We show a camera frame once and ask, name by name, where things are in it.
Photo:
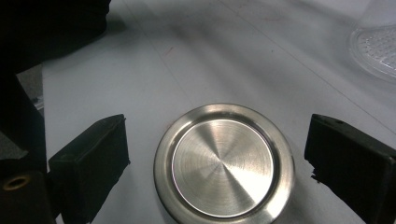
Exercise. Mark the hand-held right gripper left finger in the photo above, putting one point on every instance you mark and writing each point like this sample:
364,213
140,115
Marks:
90,165

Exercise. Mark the dark cloth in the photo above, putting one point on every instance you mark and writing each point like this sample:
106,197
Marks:
46,28

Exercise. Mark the round stainless steel dish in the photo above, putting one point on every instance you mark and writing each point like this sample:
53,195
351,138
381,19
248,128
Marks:
222,168

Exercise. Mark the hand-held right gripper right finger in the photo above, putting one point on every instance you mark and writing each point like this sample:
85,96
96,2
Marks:
351,161

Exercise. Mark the clear textured glass container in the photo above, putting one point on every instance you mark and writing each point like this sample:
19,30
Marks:
378,51

